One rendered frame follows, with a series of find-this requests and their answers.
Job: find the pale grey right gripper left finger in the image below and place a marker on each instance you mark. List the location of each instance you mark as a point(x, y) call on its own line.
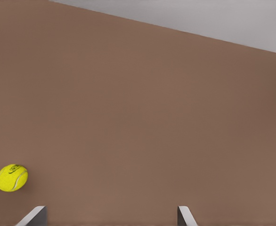
point(35, 217)

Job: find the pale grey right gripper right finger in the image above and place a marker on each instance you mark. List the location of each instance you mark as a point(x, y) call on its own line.
point(185, 217)

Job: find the yellow tennis ball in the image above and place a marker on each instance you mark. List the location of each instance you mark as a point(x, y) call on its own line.
point(11, 178)

